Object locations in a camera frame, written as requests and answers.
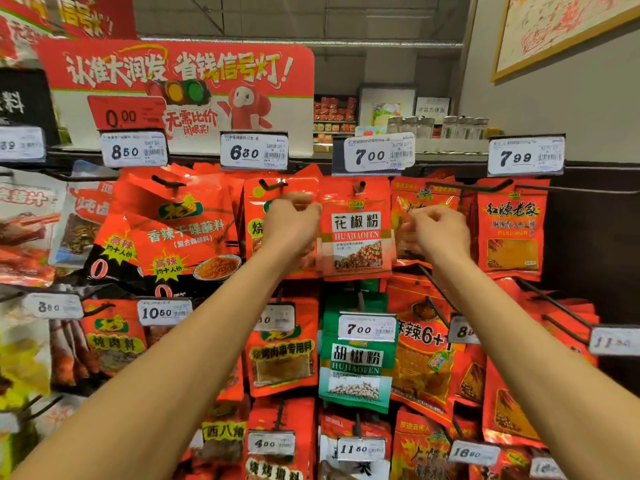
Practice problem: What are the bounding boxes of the person's left forearm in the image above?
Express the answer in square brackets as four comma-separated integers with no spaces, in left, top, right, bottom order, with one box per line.
[10,244,315,480]

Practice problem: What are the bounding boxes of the red peppercorn packet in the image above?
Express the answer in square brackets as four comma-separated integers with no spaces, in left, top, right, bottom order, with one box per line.
[481,278,601,449]

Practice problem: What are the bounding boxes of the red grilled meat spice packet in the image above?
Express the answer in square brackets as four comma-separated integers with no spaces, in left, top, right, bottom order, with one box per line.
[50,299,149,391]

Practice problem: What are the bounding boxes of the red packet green logo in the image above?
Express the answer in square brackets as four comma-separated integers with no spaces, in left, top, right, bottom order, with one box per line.
[390,176,477,269]

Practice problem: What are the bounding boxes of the person's right hand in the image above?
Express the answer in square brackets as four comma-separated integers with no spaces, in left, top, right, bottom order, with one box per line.
[398,205,472,268]

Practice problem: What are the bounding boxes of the red skewer spice packet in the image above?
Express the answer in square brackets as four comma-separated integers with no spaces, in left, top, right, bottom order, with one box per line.
[244,297,320,398]

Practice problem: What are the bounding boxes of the wood framed wall poster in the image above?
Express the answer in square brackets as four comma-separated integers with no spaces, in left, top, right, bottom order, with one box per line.
[491,0,640,83]

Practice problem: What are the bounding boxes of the clear star anise packet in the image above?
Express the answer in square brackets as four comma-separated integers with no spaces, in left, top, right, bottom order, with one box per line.
[192,394,251,466]

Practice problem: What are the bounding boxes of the red and white spice packet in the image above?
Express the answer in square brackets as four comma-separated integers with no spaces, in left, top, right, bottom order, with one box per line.
[318,409,393,480]

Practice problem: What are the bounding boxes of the white sauce packet meat picture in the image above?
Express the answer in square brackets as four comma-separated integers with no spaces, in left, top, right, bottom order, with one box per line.
[0,170,67,288]

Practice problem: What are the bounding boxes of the red hanging banner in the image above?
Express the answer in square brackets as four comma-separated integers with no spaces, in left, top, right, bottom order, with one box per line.
[0,0,137,63]

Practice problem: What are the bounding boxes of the metal ceiling pipe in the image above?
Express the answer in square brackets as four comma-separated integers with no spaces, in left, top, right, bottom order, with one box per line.
[140,37,464,50]

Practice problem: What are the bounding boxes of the red barbecue sprinkle packet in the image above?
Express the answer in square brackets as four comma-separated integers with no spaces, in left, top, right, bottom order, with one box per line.
[244,397,317,480]

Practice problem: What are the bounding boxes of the shelf of small red packets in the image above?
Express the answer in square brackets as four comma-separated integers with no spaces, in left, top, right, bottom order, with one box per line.
[313,95,359,153]

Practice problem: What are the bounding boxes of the clear stew spice packet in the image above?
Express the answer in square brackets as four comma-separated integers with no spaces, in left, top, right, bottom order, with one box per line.
[49,181,120,269]

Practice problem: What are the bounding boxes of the row of clear spice jars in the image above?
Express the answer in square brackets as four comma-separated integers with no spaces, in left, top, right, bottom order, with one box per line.
[385,116,490,141]

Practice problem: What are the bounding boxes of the person's left hand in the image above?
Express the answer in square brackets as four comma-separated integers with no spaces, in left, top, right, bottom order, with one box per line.
[261,191,323,261]

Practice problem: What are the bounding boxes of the red flame print packet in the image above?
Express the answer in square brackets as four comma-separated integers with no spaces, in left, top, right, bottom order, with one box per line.
[389,407,482,480]

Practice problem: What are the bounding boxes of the yellow snack packet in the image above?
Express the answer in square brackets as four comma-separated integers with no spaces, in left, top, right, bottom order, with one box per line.
[0,315,52,413]

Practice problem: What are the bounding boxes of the orange barbecue spice packet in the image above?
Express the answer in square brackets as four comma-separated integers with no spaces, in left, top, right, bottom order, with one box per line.
[243,174,324,279]

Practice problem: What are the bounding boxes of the red packet with yellow window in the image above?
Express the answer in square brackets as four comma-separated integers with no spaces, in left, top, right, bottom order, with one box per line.
[475,178,551,282]

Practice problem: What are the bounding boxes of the person's right forearm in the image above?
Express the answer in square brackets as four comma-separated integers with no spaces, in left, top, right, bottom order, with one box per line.
[429,247,640,480]

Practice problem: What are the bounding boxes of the red chili dip packet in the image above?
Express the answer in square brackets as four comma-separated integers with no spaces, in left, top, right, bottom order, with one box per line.
[124,171,247,291]
[82,207,151,296]

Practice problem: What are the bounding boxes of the red pepper powder packet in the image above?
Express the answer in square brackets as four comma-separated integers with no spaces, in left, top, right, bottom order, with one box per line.
[318,177,397,282]

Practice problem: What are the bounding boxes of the black sign board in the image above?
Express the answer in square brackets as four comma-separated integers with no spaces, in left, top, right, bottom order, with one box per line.
[0,69,62,146]

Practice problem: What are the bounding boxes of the red and white promo sign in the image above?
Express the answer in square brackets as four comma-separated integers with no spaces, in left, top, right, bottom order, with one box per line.
[34,39,316,158]

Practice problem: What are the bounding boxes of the green pepper powder packet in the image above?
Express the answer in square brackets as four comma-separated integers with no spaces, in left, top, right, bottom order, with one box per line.
[318,292,400,415]

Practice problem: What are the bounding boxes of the white price tag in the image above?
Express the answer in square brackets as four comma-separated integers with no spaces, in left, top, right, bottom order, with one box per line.
[588,325,640,357]
[343,133,417,174]
[247,430,297,457]
[220,132,290,171]
[136,298,194,327]
[487,136,567,177]
[528,457,567,480]
[99,131,170,169]
[337,312,399,343]
[254,304,297,333]
[447,315,482,346]
[0,126,47,163]
[336,437,387,463]
[448,440,502,467]
[22,293,85,321]

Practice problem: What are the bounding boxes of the red spicy chili packet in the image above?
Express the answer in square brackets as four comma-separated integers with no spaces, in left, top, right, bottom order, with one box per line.
[387,274,489,426]

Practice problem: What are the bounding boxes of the small white notice sign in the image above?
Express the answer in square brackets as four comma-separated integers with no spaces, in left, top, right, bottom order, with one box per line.
[415,97,452,121]

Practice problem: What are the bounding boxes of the framed picture board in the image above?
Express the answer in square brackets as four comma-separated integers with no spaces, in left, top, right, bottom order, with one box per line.
[357,84,418,129]

